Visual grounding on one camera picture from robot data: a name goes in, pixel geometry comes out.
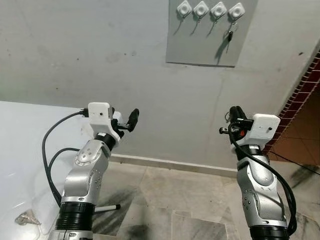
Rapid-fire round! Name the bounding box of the grey hook board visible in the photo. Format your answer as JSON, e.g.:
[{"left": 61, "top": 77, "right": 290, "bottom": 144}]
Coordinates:
[{"left": 166, "top": 0, "right": 258, "bottom": 67}]

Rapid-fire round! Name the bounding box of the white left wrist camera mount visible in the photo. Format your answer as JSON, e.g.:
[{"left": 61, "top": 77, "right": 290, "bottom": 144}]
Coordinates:
[{"left": 87, "top": 102, "right": 121, "bottom": 137}]

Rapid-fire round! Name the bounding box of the white pipe along wall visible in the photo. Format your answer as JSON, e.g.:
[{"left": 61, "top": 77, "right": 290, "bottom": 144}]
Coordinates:
[{"left": 110, "top": 154, "right": 241, "bottom": 175}]

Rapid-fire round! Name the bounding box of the black floor cable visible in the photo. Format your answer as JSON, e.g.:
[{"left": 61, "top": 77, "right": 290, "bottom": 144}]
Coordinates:
[{"left": 272, "top": 151, "right": 320, "bottom": 175}]

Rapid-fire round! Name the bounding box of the dark key with ring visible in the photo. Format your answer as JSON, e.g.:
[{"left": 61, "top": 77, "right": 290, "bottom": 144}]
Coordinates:
[{"left": 226, "top": 20, "right": 238, "bottom": 43}]

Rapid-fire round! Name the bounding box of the white square wall hook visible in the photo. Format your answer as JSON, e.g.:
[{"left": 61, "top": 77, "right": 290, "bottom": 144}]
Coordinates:
[
  {"left": 210, "top": 1, "right": 228, "bottom": 23},
  {"left": 228, "top": 2, "right": 246, "bottom": 24},
  {"left": 193, "top": 0, "right": 210, "bottom": 22},
  {"left": 176, "top": 0, "right": 193, "bottom": 22}
]

